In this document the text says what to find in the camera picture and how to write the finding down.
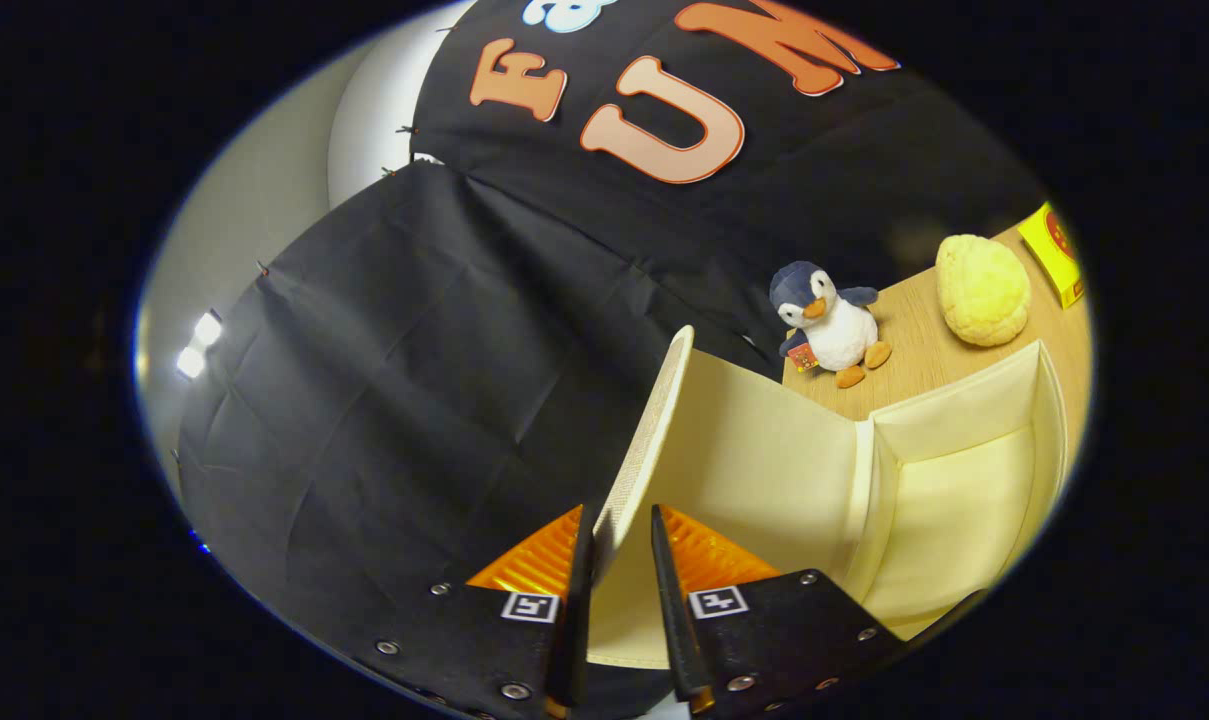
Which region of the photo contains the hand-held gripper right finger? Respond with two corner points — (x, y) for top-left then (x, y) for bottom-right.
(650, 503), (910, 716)

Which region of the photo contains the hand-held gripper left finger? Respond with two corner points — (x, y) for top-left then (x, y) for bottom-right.
(359, 503), (597, 720)

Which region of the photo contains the beige fabric storage box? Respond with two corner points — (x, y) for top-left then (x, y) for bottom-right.
(589, 325), (1070, 671)

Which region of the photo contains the black backdrop cloth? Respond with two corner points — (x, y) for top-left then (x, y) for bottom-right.
(176, 0), (1050, 701)

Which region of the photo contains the penguin plush toy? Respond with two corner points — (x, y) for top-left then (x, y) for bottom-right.
(769, 261), (893, 390)

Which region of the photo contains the yellow round plush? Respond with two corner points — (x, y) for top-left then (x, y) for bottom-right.
(936, 234), (1032, 348)

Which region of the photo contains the yellow book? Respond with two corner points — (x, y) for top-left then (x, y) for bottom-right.
(1017, 202), (1086, 309)

